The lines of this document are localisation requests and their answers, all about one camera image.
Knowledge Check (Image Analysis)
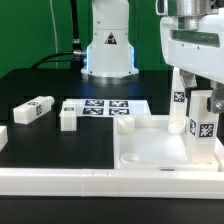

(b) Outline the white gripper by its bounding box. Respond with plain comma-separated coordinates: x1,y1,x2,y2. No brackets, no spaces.
160,14,224,114

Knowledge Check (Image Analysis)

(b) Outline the white front fence bar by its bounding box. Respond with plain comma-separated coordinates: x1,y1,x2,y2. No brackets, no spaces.
0,168,224,199

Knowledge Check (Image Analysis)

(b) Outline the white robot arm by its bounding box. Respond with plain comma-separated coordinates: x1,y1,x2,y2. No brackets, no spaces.
82,0,224,114

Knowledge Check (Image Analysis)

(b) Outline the black cable with connector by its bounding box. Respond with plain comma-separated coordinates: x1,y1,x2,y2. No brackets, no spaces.
31,0,88,70

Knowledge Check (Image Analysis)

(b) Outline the white marker base plate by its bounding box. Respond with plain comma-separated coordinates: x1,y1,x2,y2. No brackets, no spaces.
59,99,151,117

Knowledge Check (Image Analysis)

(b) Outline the white desk top tray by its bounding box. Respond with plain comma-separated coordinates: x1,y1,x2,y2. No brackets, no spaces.
113,115,221,172

